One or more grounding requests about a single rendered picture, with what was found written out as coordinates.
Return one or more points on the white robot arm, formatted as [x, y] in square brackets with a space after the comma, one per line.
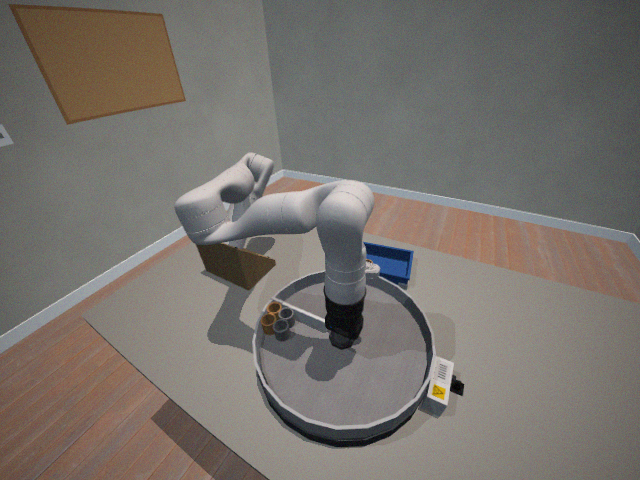
[342, 209]

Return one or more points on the blue crate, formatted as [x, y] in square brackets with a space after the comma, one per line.
[394, 262]

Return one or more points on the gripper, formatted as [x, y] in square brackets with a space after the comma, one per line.
[344, 303]

